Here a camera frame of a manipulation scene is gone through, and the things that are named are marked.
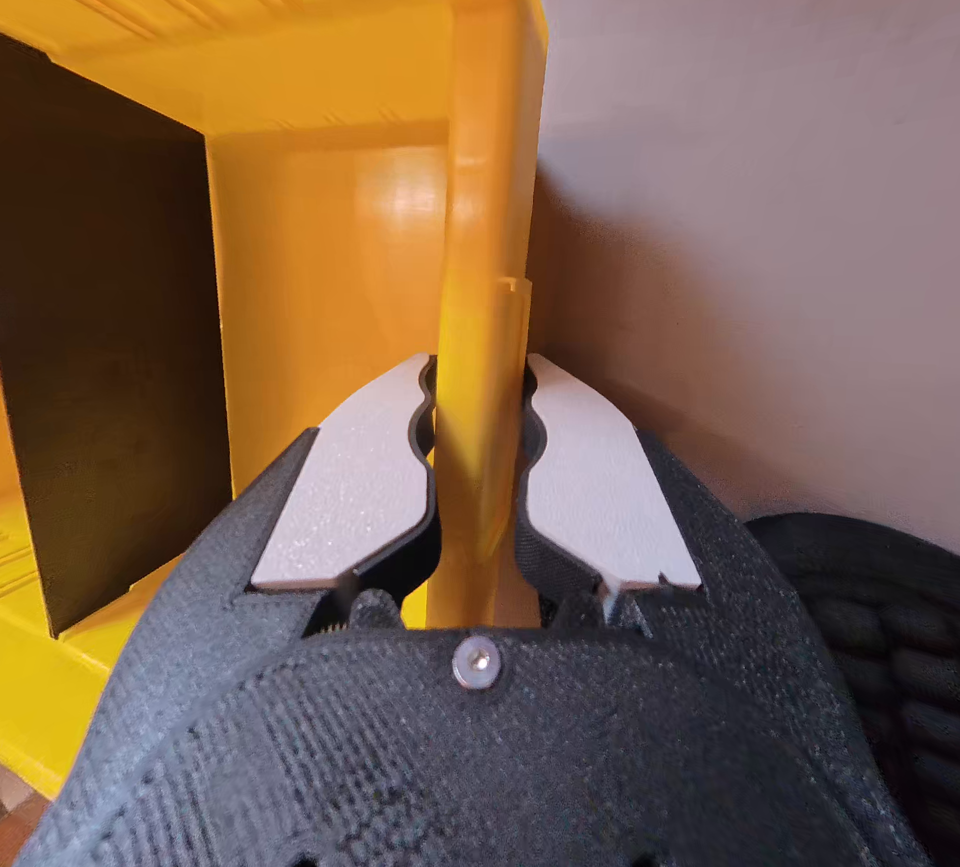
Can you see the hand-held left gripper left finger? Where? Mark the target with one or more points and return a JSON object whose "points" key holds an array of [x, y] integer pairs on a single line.
{"points": [[352, 492]]}

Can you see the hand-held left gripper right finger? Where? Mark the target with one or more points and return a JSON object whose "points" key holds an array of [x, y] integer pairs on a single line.
{"points": [[600, 499]]}

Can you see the yellow plastic bin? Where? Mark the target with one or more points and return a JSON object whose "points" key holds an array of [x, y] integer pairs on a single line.
{"points": [[322, 267]]}

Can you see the black divider panel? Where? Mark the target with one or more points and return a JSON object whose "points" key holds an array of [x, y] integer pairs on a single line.
{"points": [[112, 357]]}

